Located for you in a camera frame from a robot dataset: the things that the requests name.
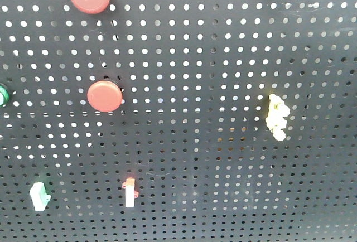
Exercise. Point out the white red toggle switch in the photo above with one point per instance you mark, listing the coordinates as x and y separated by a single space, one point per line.
130 193

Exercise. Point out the green push button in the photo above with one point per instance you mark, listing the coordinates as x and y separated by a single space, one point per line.
4 92

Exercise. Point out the white green toggle switch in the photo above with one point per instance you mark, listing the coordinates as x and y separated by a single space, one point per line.
39 196

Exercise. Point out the lower red push button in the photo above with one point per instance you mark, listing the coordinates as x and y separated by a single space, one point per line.
104 96

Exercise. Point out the black perforated pegboard panel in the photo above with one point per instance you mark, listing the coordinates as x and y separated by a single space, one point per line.
196 76

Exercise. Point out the yellow lever switch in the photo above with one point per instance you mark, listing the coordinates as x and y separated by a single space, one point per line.
275 120

